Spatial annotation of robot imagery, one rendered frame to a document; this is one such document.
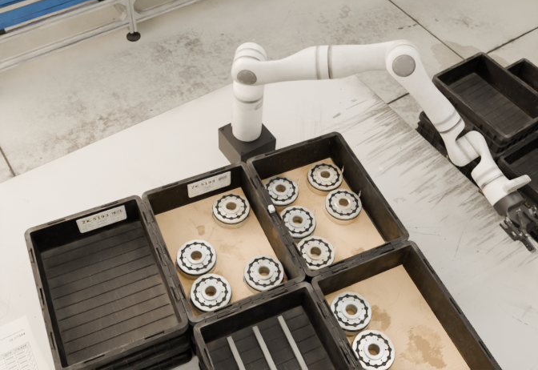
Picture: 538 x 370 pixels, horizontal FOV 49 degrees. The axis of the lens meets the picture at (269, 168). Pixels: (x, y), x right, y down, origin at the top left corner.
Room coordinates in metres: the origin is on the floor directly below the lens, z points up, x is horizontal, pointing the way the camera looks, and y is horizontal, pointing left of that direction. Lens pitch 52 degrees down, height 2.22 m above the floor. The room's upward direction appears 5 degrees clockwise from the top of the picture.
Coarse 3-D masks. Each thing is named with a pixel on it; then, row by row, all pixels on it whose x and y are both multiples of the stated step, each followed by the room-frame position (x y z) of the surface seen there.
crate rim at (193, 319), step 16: (192, 176) 0.96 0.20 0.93; (208, 176) 0.97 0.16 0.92; (144, 192) 0.90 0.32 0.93; (256, 192) 0.93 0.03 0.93; (272, 224) 0.83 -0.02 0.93; (160, 240) 0.76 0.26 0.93; (176, 272) 0.67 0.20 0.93; (304, 272) 0.70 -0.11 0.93; (176, 288) 0.63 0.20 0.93; (272, 288) 0.65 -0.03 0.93; (240, 304) 0.60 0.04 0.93; (192, 320) 0.55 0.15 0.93
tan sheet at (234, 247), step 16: (224, 192) 0.99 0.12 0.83; (240, 192) 0.99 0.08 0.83; (176, 208) 0.92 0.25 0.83; (192, 208) 0.93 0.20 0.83; (208, 208) 0.93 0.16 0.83; (160, 224) 0.86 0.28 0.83; (176, 224) 0.87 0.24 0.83; (192, 224) 0.87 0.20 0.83; (208, 224) 0.88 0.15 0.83; (256, 224) 0.89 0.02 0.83; (176, 240) 0.82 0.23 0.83; (208, 240) 0.83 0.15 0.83; (224, 240) 0.83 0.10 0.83; (240, 240) 0.83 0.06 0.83; (256, 240) 0.84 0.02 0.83; (224, 256) 0.78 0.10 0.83; (240, 256) 0.79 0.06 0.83; (224, 272) 0.73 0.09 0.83; (240, 272) 0.74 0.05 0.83; (240, 288) 0.69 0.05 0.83
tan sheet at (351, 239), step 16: (272, 176) 1.06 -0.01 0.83; (288, 176) 1.07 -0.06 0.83; (304, 176) 1.07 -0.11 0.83; (304, 192) 1.01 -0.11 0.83; (320, 208) 0.96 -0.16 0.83; (320, 224) 0.91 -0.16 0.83; (336, 224) 0.91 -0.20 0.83; (352, 224) 0.91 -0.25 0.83; (368, 224) 0.92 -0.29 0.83; (336, 240) 0.86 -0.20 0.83; (352, 240) 0.86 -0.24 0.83; (368, 240) 0.87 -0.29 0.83; (336, 256) 0.81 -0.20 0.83
